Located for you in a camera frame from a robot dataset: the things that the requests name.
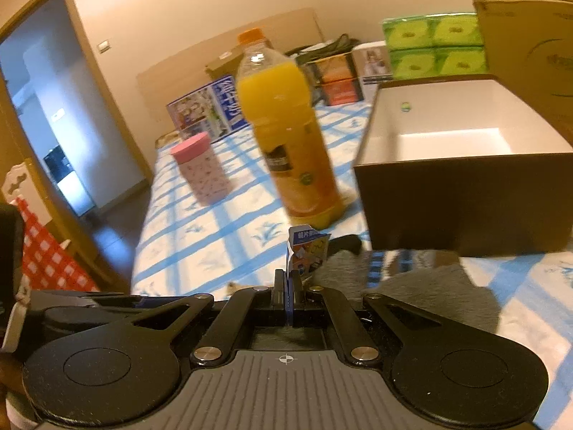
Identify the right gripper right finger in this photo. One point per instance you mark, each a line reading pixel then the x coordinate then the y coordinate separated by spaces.
pixel 378 329

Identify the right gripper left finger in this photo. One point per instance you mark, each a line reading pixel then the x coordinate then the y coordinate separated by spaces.
pixel 220 329

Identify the grey fleece towel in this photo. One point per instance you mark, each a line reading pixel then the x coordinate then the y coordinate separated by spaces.
pixel 447 290

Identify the blue white sachet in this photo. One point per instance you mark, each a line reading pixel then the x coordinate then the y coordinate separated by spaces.
pixel 307 251

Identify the red checked cloth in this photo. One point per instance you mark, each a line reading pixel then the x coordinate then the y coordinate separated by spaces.
pixel 45 264

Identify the pink lidded cup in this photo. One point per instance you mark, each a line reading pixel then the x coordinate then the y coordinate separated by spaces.
pixel 201 168

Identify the dark brown storage box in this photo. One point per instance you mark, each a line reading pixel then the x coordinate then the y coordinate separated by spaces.
pixel 462 164

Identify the blue milk carton box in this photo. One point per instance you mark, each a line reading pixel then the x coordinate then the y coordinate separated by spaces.
pixel 212 109

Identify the wooden headboard panel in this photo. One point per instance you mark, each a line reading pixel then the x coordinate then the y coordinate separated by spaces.
pixel 190 68

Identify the orange juice bottle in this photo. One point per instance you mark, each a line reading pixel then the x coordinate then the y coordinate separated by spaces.
pixel 275 98

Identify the orange snack boxes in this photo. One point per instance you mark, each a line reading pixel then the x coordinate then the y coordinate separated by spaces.
pixel 337 80

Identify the small brown cardboard box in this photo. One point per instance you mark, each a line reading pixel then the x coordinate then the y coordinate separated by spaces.
pixel 225 64

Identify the white appliance box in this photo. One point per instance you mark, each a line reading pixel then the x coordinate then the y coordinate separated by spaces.
pixel 372 64

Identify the green tissue pack stack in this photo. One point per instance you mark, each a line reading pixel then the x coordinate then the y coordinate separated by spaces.
pixel 439 45

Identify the large cardboard box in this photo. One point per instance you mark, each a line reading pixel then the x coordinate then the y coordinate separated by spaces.
pixel 529 49

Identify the dark bag with cords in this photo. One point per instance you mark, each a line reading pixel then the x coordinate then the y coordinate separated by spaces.
pixel 307 54

